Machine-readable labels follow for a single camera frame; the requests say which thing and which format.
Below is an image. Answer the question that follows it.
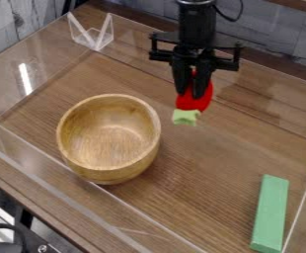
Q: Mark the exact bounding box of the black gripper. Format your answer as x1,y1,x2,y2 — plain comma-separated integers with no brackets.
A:
150,0,242,99

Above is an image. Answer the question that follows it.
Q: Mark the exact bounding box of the clear acrylic enclosure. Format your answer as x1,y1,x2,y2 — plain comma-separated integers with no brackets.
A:
0,16,306,253

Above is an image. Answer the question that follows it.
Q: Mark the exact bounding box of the green foam block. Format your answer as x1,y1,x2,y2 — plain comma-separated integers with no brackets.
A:
250,175,289,253

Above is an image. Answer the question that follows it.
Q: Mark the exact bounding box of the black metal table leg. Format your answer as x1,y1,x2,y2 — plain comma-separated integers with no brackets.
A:
15,206,34,229

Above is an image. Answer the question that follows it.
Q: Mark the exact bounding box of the red plush strawberry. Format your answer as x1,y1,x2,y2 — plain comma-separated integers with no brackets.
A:
171,69,215,127

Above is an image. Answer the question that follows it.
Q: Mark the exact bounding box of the black cable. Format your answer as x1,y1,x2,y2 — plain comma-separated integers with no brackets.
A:
213,0,246,24

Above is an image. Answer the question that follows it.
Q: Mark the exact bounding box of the wooden bowl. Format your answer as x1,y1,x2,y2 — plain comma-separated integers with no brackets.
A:
55,94,161,185

